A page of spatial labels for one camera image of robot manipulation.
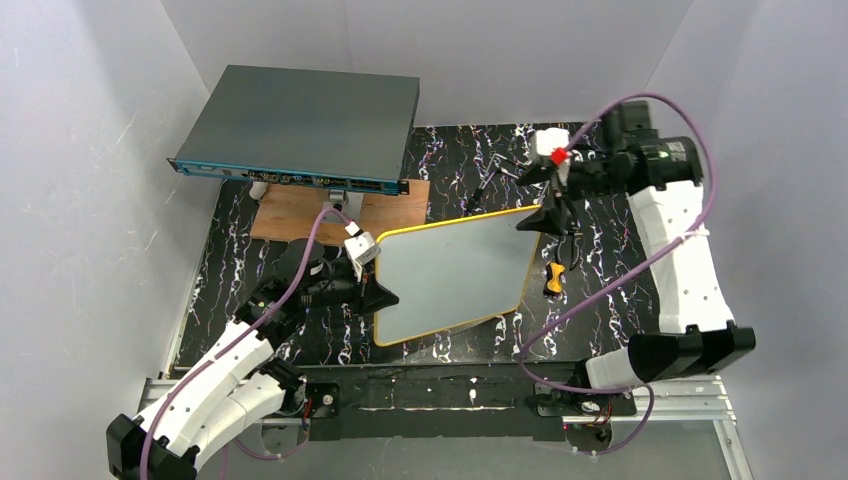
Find yellow-framed whiteboard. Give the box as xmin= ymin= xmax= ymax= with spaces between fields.
xmin=373 ymin=205 xmax=540 ymax=347

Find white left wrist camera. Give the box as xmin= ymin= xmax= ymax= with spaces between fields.
xmin=343 ymin=220 xmax=381 ymax=281

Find grey metal stand bracket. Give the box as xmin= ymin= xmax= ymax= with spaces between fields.
xmin=322 ymin=190 xmax=364 ymax=225

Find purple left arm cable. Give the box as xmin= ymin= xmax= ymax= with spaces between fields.
xmin=139 ymin=205 xmax=352 ymax=480

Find plywood board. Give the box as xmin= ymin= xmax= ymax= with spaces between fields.
xmin=250 ymin=175 xmax=430 ymax=242

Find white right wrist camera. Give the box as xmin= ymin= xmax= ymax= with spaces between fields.
xmin=530 ymin=127 xmax=571 ymax=186

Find black grey wire stripper pliers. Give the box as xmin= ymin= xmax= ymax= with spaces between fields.
xmin=463 ymin=153 xmax=528 ymax=215

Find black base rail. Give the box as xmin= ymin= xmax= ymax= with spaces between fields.
xmin=139 ymin=357 xmax=737 ymax=442

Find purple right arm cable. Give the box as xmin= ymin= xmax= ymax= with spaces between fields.
xmin=516 ymin=92 xmax=720 ymax=458

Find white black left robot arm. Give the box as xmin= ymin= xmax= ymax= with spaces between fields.
xmin=106 ymin=232 xmax=399 ymax=479

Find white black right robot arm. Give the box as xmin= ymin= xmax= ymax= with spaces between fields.
xmin=518 ymin=92 xmax=757 ymax=395

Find yellow black eraser pad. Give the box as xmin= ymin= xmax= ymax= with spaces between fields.
xmin=543 ymin=261 xmax=565 ymax=297

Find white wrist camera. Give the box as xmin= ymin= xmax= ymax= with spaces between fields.
xmin=343 ymin=220 xmax=381 ymax=281
xmin=530 ymin=127 xmax=571 ymax=186

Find green white cylinder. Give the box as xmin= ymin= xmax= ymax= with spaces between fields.
xmin=248 ymin=181 xmax=268 ymax=201

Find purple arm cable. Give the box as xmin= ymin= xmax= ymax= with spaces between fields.
xmin=139 ymin=205 xmax=352 ymax=480
xmin=516 ymin=92 xmax=720 ymax=458

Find grey blue network switch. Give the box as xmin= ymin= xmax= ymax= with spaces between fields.
xmin=168 ymin=65 xmax=420 ymax=196

